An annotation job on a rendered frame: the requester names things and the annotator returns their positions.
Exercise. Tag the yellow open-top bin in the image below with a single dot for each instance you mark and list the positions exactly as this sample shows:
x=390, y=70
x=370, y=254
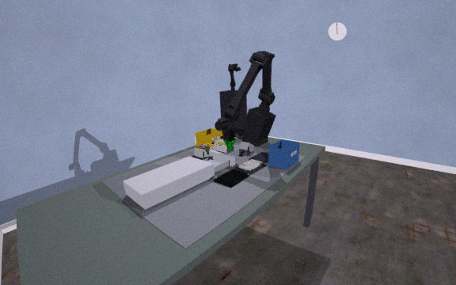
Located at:
x=207, y=136

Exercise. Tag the blue open-top bin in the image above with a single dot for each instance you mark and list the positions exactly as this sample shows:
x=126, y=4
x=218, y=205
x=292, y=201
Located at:
x=283, y=154

